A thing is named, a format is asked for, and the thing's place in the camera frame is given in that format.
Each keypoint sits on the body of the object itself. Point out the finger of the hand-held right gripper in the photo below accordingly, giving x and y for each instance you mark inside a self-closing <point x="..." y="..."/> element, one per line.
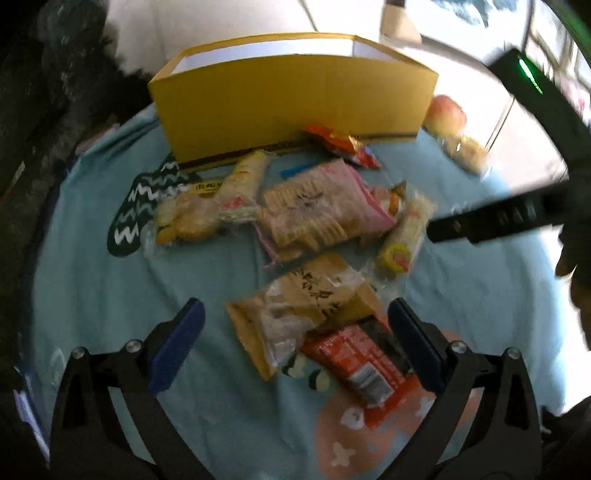
<point x="498" y="214"/>

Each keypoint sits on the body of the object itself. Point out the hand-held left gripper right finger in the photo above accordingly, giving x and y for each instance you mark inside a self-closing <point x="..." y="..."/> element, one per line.
<point x="415" y="346"/>

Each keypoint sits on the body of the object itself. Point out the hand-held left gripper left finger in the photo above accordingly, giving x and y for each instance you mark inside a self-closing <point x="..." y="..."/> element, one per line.
<point x="178" y="341"/>

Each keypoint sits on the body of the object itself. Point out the red dark snack packet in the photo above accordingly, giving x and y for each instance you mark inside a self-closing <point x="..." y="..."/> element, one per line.
<point x="360" y="360"/>

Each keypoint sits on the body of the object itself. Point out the yellow roll cake packet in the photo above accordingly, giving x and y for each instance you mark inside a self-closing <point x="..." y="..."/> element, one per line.
<point x="401" y="235"/>

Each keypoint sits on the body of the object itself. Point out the beige bread packet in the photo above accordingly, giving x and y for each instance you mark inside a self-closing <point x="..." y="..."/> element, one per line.
<point x="304" y="304"/>

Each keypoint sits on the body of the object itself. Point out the golden pastry clear wrap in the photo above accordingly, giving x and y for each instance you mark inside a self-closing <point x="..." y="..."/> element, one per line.
<point x="189" y="221"/>

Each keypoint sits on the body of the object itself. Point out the pink cracker packet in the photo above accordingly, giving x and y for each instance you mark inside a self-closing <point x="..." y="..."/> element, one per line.
<point x="318" y="207"/>

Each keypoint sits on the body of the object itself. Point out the white red long packet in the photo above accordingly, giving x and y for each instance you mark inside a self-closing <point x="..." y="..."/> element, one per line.
<point x="242" y="184"/>

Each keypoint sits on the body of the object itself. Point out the red orange snack packet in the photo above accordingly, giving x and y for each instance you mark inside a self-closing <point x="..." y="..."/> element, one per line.
<point x="341" y="143"/>

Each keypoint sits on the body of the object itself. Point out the yellow cardboard box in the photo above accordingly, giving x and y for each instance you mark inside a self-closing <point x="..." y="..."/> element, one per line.
<point x="286" y="106"/>

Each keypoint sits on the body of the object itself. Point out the person's right hand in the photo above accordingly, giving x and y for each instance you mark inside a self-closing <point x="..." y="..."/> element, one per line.
<point x="577" y="277"/>

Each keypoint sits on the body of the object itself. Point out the white cabinet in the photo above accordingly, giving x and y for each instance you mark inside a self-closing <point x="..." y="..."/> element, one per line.
<point x="521" y="138"/>

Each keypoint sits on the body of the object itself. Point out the wrapped bread bun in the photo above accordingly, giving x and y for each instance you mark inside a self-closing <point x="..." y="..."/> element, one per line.
<point x="466" y="152"/>

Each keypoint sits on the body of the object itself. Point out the light blue printed tablecloth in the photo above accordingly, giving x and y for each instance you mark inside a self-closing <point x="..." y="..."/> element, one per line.
<point x="115" y="300"/>

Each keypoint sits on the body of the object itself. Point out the red apple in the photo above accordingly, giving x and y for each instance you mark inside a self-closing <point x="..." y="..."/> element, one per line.
<point x="445" y="115"/>

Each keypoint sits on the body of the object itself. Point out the framed lotus painting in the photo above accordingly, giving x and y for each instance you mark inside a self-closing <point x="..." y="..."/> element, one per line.
<point x="485" y="11"/>

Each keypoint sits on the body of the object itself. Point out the cardboard corner protector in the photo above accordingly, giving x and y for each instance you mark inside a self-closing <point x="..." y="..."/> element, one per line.
<point x="401" y="21"/>

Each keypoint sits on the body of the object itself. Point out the black carved wooden furniture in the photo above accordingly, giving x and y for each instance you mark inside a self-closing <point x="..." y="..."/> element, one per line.
<point x="37" y="115"/>

